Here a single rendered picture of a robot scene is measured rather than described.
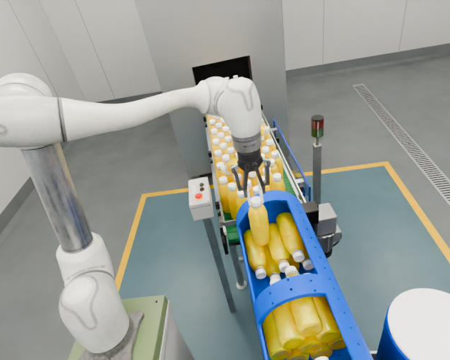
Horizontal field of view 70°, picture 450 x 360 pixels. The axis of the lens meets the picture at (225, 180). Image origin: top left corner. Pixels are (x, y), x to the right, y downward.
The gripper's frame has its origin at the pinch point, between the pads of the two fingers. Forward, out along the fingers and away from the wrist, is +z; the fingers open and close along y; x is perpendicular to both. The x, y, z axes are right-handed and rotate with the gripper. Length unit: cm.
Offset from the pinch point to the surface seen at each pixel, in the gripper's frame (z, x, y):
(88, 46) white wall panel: 31, 448, -175
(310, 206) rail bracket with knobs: 31.7, 20.5, 26.8
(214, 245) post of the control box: 61, 35, -23
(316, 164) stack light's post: 33, 53, 41
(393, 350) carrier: 32, -45, 30
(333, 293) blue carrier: 11.8, -35.1, 14.8
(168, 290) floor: 132, 63, -69
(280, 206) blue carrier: 18.0, 10.3, 10.8
